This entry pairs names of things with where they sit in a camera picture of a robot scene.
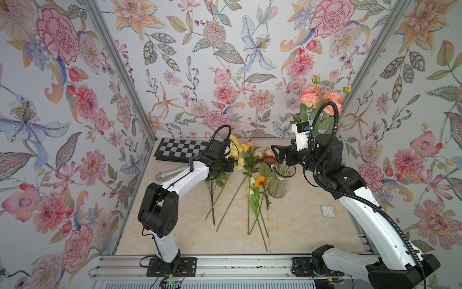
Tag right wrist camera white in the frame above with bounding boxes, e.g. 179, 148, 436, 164
291, 121, 311, 151

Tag aluminium front rail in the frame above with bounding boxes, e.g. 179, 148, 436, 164
88, 254, 398, 282

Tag grey metal cylinder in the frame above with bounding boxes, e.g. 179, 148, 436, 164
155, 165, 190, 182

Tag white wall socket plate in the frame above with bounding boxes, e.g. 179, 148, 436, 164
321, 205, 336, 218

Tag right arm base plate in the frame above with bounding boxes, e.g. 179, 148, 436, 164
291, 255, 344, 278

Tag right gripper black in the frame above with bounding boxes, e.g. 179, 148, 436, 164
274, 139, 328, 182

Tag blue flower bunch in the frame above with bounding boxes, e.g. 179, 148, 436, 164
205, 171, 231, 226

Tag clear glass vase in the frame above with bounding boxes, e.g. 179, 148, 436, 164
267, 163, 296, 199

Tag yellow flower bunch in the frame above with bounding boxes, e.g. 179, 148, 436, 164
205, 134, 250, 232

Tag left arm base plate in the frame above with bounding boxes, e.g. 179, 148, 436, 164
146, 252, 197, 277

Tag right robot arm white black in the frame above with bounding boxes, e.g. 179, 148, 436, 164
271, 101, 440, 289

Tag orange and red flower stems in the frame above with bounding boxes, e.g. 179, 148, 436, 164
246, 154, 276, 252

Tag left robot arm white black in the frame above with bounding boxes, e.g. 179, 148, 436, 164
137, 125, 238, 265

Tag black white checkerboard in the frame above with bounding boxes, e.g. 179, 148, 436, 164
154, 138, 208, 163

